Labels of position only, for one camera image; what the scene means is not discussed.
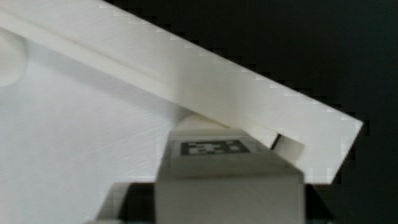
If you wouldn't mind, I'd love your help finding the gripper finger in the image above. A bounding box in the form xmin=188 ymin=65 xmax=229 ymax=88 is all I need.
xmin=87 ymin=182 xmax=129 ymax=224

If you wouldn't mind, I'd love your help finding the white table leg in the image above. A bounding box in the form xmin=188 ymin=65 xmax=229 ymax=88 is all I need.
xmin=154 ymin=115 xmax=305 ymax=224

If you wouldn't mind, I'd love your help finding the white square tabletop part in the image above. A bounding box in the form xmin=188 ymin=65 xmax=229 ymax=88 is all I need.
xmin=0 ymin=0 xmax=362 ymax=224

